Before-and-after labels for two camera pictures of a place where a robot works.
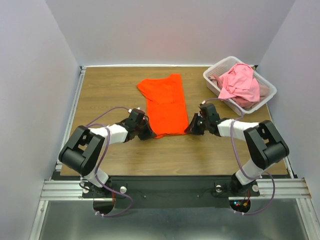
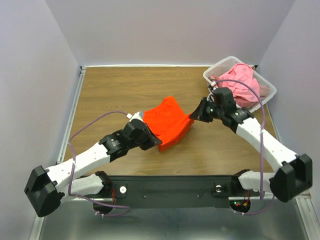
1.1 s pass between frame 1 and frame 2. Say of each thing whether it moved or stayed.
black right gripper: moved
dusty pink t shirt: stayed
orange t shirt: moved
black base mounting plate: stayed
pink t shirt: stayed
